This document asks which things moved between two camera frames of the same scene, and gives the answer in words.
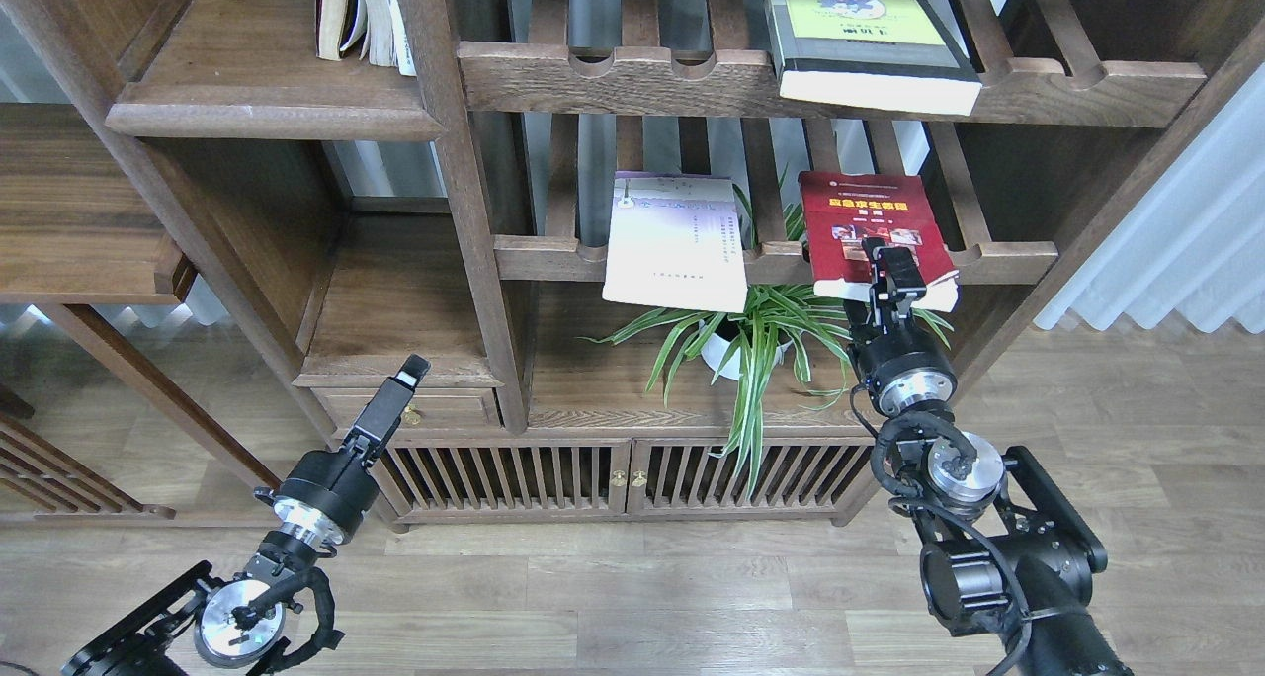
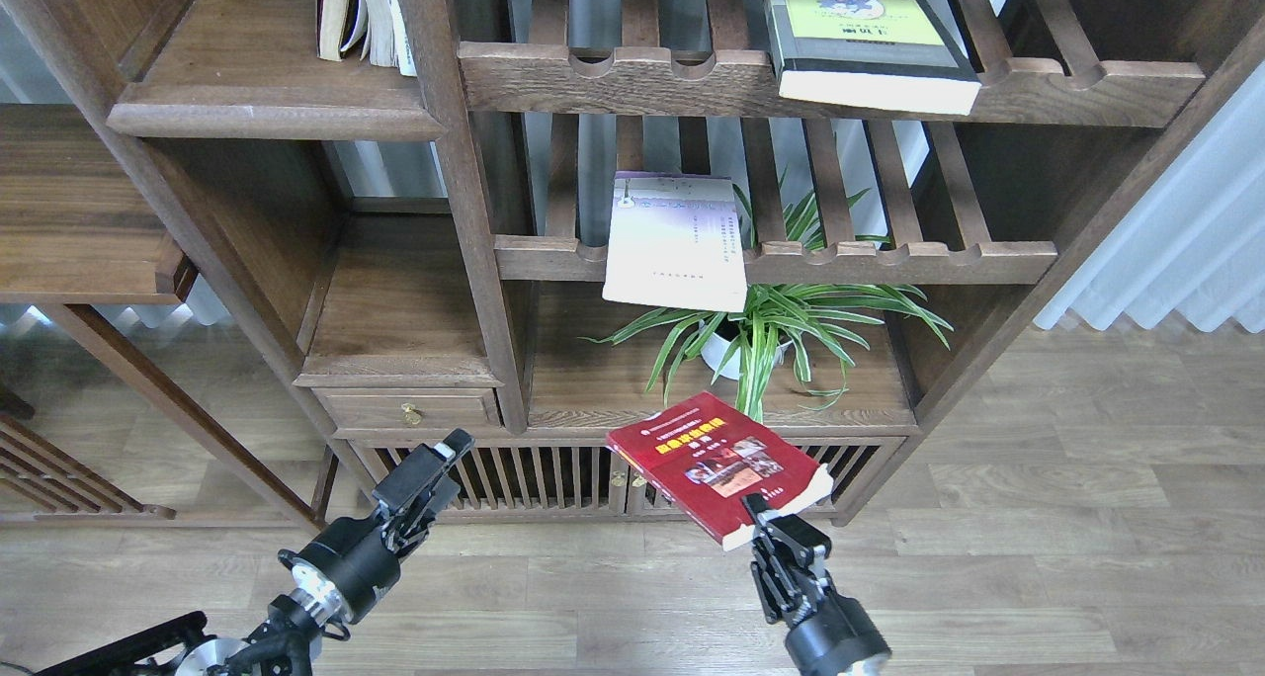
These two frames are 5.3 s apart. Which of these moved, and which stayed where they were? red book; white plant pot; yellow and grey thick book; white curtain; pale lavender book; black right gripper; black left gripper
Moved: red book; black right gripper; black left gripper
Stayed: white curtain; white plant pot; pale lavender book; yellow and grey thick book
